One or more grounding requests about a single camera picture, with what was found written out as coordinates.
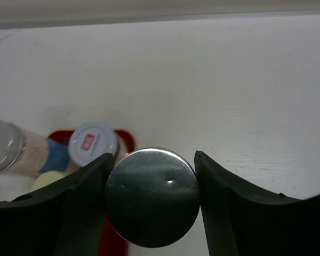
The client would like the white bead bottle silver cap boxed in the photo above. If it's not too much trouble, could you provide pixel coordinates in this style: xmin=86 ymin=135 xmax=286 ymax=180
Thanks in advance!
xmin=0 ymin=121 xmax=73 ymax=178

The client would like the yellow lid spice jar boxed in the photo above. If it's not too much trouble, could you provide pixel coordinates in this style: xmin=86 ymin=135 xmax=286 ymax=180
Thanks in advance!
xmin=30 ymin=170 xmax=66 ymax=191

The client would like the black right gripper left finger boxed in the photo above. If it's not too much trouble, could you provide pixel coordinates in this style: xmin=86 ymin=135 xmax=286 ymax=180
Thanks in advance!
xmin=0 ymin=153 xmax=114 ymax=255

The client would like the brown spice jar white lid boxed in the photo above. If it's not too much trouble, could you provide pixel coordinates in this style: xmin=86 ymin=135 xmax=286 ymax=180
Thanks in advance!
xmin=68 ymin=121 xmax=121 ymax=167

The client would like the red lacquer tray gold rim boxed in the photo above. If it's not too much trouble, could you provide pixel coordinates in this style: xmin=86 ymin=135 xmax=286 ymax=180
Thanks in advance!
xmin=49 ymin=130 xmax=135 ymax=255

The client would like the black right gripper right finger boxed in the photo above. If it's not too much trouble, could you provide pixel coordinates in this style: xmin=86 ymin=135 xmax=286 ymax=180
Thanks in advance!
xmin=194 ymin=151 xmax=320 ymax=255

